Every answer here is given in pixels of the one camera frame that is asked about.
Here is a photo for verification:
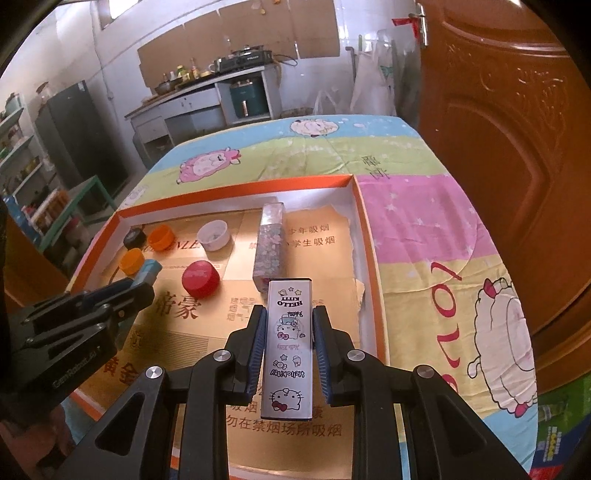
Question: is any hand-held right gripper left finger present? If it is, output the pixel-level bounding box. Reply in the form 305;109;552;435
69;305;269;480

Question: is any white cartoon printed case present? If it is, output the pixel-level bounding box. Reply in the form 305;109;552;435
259;278;315;422

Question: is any grey kitchen counter cabinet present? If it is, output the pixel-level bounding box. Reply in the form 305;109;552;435
124;65;282;167

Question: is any shelf rack with jars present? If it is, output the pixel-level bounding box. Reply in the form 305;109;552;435
0;92;70;245

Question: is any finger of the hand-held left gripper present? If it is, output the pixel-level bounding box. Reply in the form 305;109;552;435
23;277;139;319
25;284;155;344

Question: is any silver door handle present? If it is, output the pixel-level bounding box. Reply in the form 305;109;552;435
413;2;430;47

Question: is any brown wooden door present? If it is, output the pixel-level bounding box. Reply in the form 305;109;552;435
406;0;591;393

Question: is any white plastic bag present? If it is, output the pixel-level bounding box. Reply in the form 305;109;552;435
314;90;347;116

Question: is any large white sack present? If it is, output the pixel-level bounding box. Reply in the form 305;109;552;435
349;44;398;116

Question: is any black gas stove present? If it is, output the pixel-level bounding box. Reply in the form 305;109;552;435
215;46;275;75

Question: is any cardboard wall covering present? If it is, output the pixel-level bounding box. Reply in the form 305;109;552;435
137;0;340;88

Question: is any green printed box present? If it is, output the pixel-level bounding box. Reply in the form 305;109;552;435
536;385;589;480

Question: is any cartoon sheep printed cloth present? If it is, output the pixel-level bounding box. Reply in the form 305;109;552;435
60;113;541;480

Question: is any red bottle cap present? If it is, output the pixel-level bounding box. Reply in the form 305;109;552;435
181;261;221;299

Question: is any light blue bottle cap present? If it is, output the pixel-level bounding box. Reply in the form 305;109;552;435
137;258;162;284

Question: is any orange bottle cap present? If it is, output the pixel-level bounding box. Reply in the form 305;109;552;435
119;248;144;273
148;225;175;252

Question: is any white bottle cap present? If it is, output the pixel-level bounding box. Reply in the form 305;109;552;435
198;220;230;251

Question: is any black refrigerator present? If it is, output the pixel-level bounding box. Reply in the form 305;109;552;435
34;80;130;199

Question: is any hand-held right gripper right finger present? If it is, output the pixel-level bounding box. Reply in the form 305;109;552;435
311;305;527;480

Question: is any gold printed paper liner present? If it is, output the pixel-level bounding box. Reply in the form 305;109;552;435
106;203;365;476

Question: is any orange cardboard box tray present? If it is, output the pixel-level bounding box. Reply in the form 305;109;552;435
67;174;391;480

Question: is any brown wooden panel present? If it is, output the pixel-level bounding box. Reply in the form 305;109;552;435
0;217;75;305

